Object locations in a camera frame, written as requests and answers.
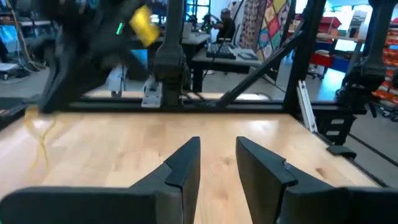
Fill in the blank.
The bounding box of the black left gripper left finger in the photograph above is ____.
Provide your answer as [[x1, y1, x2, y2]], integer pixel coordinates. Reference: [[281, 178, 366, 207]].
[[0, 136, 202, 224]]

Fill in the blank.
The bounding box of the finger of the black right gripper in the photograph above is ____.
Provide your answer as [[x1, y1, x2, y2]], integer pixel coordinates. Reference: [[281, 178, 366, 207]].
[[58, 67, 105, 110], [39, 61, 74, 113]]

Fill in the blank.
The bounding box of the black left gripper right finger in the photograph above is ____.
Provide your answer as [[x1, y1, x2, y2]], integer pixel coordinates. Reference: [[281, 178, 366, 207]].
[[235, 136, 398, 224]]

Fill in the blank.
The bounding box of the yellow rubber band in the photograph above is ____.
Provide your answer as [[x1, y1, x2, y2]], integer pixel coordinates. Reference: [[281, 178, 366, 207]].
[[24, 107, 58, 175]]

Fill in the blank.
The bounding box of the yellow label sticker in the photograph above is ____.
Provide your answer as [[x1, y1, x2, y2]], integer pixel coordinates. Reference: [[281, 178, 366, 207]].
[[129, 4, 160, 47]]

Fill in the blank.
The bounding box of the blue lit screen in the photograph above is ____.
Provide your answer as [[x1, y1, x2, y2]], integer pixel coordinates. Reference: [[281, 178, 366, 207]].
[[0, 24, 19, 54]]

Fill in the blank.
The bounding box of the silver aluminium profile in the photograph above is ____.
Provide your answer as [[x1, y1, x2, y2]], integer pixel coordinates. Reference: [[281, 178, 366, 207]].
[[296, 80, 318, 134]]

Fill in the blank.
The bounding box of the grey office desk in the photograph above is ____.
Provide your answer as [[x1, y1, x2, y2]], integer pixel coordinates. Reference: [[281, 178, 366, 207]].
[[180, 30, 212, 91]]

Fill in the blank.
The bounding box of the black keyboard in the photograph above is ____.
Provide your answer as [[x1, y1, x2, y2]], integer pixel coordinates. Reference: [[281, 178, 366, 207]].
[[206, 42, 238, 60]]

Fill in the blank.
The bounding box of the person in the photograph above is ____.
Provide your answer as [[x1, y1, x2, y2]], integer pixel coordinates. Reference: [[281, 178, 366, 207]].
[[214, 8, 237, 42]]

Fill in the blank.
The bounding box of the dark office desk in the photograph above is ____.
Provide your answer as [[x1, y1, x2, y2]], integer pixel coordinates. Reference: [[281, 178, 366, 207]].
[[191, 46, 264, 93]]

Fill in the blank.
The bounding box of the shelf of orange boxes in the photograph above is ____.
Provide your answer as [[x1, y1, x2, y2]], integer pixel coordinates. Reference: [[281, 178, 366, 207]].
[[371, 18, 398, 105]]

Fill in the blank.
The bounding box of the blue storage bin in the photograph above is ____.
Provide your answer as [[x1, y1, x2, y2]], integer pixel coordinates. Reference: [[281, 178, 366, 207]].
[[329, 55, 351, 74]]

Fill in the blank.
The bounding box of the red storage bin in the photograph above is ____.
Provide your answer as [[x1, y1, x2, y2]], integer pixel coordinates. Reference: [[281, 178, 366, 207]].
[[310, 52, 334, 68], [320, 16, 342, 30]]

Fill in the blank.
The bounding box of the colourful patchwork quilt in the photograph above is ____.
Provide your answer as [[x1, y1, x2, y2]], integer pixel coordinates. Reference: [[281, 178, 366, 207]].
[[238, 0, 292, 62]]

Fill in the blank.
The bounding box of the black flat bracket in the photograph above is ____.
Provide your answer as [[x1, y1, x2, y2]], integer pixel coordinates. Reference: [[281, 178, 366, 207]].
[[325, 144, 358, 160]]

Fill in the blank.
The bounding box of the white arm base bracket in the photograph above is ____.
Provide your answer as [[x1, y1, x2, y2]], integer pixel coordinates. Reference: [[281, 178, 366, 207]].
[[141, 77, 163, 108]]

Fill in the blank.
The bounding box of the black aluminium table frame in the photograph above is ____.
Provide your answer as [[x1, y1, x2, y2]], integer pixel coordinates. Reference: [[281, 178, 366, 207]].
[[0, 0, 398, 189]]

